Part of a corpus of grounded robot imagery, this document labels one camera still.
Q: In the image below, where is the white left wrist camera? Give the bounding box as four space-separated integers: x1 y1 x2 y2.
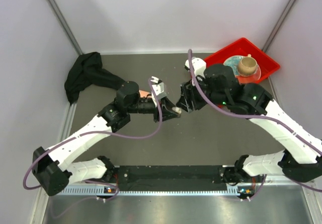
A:
150 77 167 101

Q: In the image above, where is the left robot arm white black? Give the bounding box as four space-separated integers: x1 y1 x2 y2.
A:
32 78 182 196

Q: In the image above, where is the beige nail polish bottle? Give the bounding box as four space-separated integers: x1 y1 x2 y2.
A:
172 106 182 115

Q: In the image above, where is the red and teal plate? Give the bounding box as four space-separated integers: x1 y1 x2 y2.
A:
223 55 261 84

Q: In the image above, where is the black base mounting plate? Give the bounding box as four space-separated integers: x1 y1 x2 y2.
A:
85 165 255 191

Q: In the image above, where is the red plastic tray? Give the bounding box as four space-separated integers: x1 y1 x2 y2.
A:
204 38 280 83

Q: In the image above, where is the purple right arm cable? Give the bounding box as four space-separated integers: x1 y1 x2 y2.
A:
187 49 322 201

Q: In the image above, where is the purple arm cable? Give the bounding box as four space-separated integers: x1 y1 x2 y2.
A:
23 79 164 202
187 49 322 201

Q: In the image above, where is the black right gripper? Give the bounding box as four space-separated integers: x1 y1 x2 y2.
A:
177 73 229 113

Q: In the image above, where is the mannequin hand with long nails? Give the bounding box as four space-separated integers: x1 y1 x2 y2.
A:
139 90 151 98

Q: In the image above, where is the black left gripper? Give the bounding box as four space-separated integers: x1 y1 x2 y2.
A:
127 97 181 123

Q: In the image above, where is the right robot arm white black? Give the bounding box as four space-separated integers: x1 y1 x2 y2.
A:
177 59 321 183

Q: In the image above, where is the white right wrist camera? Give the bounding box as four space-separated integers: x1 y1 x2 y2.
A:
192 57 206 79

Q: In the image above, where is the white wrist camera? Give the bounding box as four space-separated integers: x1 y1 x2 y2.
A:
150 77 167 101
192 57 206 79

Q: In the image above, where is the beige ceramic cup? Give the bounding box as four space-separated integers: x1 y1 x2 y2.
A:
237 54 258 77

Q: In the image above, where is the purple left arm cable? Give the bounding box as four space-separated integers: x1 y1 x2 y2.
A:
23 79 164 202

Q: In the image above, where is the black sleeve cloth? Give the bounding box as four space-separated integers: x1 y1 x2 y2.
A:
64 52 125 104

